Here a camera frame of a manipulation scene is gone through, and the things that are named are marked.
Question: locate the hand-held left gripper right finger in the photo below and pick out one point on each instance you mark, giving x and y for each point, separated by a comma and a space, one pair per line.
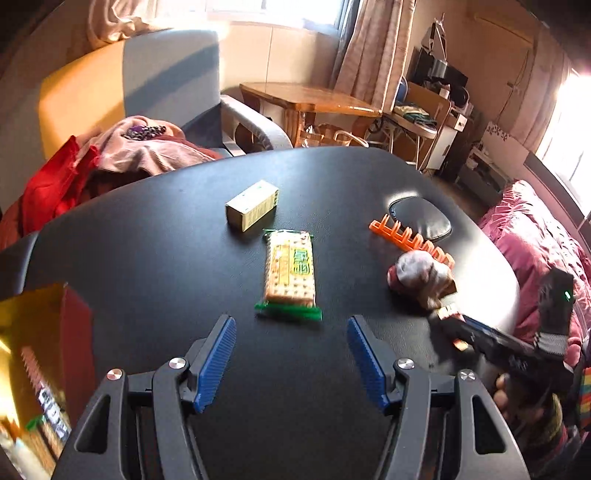
369, 364

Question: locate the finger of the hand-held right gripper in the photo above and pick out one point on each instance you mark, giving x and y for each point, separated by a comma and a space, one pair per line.
475, 330

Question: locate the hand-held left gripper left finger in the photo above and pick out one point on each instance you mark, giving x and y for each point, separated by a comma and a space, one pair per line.
215, 364

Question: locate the small red packet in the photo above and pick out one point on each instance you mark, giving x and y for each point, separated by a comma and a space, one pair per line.
450, 314

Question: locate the green cracker packet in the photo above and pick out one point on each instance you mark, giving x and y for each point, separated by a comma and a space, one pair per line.
290, 277

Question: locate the red and yellow container box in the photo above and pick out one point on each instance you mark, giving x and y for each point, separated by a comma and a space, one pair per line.
41, 360

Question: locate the person's right forearm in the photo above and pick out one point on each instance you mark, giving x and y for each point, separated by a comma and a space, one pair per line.
547, 438

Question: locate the person's right hand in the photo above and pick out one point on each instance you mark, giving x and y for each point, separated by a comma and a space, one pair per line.
505, 392

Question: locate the crumpled plastic snack bag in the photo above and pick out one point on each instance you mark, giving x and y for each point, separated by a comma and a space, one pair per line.
421, 278

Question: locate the pink bed blanket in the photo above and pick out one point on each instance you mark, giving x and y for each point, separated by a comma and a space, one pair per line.
535, 249

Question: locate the orange plastic comb rack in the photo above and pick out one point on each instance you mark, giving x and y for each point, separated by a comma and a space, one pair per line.
406, 235

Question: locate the black wrist rest pad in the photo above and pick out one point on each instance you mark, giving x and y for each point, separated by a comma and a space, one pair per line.
420, 218

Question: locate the small beige carton box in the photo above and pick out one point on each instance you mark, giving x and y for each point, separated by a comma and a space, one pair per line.
253, 204

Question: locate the white low shelf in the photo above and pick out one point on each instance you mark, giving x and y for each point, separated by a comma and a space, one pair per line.
491, 161

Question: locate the white cabinet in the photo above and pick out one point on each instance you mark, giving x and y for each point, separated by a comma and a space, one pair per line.
450, 138

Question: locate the pink garment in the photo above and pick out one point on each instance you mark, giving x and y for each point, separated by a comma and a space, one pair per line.
147, 152

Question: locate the wicker basket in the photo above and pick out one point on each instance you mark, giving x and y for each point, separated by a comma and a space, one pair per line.
332, 136

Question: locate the purple beaded item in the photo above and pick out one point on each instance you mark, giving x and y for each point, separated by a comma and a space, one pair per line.
145, 131

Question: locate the red cloth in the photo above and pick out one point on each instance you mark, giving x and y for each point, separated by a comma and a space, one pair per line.
51, 184

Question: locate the wooden side table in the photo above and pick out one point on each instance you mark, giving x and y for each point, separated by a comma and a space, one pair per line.
309, 99

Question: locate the blue and yellow armchair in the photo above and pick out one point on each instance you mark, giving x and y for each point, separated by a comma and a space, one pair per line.
152, 78

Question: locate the beige patterned curtain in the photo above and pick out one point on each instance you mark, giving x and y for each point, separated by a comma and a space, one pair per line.
376, 50

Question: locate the pink hanging cloth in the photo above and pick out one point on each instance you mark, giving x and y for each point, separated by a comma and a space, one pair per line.
120, 18

